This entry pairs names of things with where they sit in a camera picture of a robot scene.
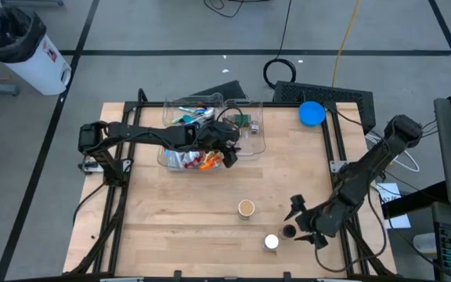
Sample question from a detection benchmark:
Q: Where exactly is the white lid spice jar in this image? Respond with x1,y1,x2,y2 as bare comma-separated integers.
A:
262,233,280,251

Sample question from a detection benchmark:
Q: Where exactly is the tan lid spice jar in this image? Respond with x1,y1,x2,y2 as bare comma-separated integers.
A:
237,199,256,220

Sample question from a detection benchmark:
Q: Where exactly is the ramen noodle packet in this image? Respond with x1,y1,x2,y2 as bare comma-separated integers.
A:
182,150,205,170

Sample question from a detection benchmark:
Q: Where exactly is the yellow cable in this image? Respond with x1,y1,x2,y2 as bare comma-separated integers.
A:
331,0,362,88

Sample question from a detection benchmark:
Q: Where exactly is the black trash bag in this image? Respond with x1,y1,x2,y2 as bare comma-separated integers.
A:
0,6,48,63

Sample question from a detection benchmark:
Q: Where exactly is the black diagonal beam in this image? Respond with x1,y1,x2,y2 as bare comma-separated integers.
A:
381,182,449,220

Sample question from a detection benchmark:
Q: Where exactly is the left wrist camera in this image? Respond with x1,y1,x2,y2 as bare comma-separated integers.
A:
222,150,240,170

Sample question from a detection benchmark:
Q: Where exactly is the black table frame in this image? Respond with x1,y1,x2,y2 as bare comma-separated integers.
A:
63,88,399,282

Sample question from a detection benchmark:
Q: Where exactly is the blue plastic bowl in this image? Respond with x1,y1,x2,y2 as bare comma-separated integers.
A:
298,100,327,128

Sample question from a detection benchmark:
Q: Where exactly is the black lid spice jar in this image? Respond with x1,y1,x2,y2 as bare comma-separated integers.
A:
278,223,298,240

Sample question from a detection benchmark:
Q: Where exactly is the black floor cable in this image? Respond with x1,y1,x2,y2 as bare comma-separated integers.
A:
71,182,107,225
204,0,270,19

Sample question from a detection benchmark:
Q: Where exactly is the white trash can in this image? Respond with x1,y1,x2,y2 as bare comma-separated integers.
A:
4,34,73,96

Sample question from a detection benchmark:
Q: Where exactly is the coiled black cable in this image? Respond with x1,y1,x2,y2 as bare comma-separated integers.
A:
262,0,298,90

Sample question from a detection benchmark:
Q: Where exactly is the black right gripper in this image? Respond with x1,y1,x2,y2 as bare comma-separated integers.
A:
283,193,329,251

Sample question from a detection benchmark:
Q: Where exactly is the white cable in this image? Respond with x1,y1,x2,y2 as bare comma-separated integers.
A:
365,134,421,173

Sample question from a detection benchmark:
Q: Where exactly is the silver blue snack packet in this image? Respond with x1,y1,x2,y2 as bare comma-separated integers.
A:
165,150,186,169

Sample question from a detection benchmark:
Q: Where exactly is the white paper sheet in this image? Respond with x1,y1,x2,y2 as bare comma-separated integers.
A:
376,183,411,230

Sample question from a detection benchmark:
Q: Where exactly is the clear plastic bin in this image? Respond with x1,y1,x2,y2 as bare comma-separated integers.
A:
161,92,225,138
222,96,266,160
157,131,223,172

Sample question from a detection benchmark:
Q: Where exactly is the orange snack packet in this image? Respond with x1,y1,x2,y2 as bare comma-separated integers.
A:
200,150,225,171

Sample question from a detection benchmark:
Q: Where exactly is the grey computer mouse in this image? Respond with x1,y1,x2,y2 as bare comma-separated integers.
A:
412,233,438,255

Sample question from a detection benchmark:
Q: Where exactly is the black flat box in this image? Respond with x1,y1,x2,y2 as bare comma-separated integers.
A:
189,80,247,99

